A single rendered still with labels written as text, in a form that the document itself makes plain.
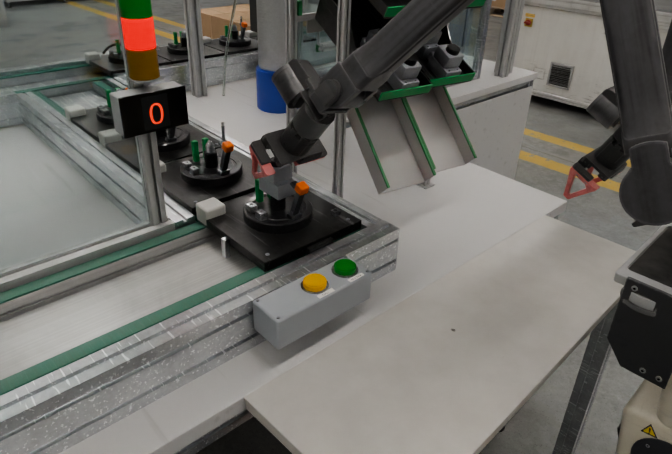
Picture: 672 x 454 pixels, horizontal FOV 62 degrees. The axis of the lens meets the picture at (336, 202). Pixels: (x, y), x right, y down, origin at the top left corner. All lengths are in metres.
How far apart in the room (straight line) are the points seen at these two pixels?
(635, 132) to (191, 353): 0.69
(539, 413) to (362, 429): 1.36
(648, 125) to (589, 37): 4.32
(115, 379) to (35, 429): 0.11
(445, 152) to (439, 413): 0.66
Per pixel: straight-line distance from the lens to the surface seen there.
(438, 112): 1.40
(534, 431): 2.12
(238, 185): 1.27
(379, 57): 0.87
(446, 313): 1.09
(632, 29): 0.78
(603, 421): 2.24
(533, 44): 5.28
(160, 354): 0.89
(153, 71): 1.01
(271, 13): 1.95
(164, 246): 1.14
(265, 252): 1.03
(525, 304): 1.16
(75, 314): 1.05
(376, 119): 1.27
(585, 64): 5.11
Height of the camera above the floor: 1.54
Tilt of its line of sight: 28 degrees down
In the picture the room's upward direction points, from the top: 2 degrees clockwise
